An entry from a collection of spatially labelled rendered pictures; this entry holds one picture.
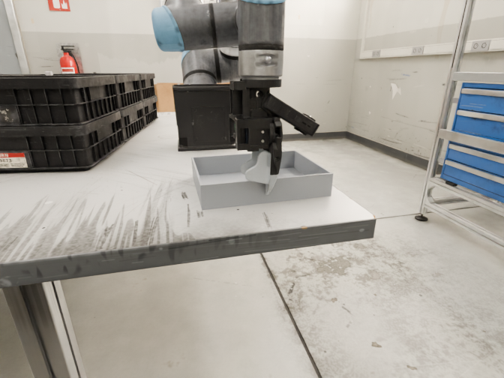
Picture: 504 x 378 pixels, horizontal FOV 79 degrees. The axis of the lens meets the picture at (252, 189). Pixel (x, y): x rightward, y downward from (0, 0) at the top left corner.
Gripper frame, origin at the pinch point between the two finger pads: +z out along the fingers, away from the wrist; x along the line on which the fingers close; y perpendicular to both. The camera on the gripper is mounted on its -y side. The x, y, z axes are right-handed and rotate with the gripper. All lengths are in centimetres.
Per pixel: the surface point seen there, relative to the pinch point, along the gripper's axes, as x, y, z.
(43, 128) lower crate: -31, 47, -8
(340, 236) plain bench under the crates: 11.6, -9.3, 5.9
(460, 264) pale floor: -49, -122, 73
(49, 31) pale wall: -357, 133, -59
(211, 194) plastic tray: 0.2, 11.6, 0.3
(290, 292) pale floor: -51, -28, 73
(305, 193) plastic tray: 0.2, -7.6, 2.2
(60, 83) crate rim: -30, 41, -18
